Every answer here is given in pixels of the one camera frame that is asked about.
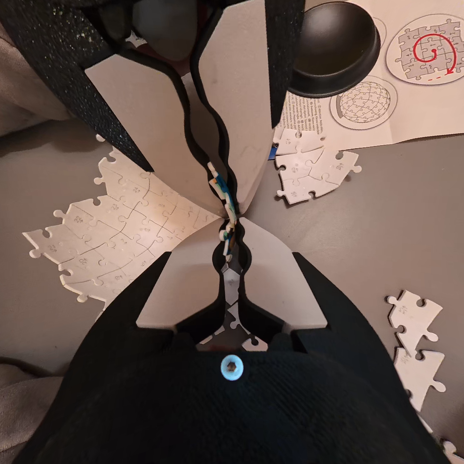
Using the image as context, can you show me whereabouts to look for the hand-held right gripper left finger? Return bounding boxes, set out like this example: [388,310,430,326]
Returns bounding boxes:
[136,218,223,342]

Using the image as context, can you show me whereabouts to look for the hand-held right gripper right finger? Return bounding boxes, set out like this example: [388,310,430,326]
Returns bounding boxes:
[239,217,329,342]

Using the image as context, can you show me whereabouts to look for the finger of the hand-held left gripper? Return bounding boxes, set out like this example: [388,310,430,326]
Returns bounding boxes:
[189,0,277,215]
[84,48,222,219]

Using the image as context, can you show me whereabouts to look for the single blue printed puzzle piece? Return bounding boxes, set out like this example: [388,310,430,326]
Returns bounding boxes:
[218,219,238,262]

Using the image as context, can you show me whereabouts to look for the large assembled white puzzle section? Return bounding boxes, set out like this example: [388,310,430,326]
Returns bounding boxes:
[22,148,237,304]

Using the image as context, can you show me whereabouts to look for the small assembled white puzzle section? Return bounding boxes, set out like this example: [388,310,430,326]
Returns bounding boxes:
[274,129,363,207]

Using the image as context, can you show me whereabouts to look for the black round ball stand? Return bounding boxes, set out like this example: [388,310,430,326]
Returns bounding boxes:
[287,1,382,97]

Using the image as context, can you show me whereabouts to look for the scattered loose white puzzle pieces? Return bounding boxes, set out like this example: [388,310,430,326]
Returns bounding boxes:
[199,265,464,464]

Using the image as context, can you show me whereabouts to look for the white paper instruction sheet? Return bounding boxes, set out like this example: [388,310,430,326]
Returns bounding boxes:
[271,0,464,161]

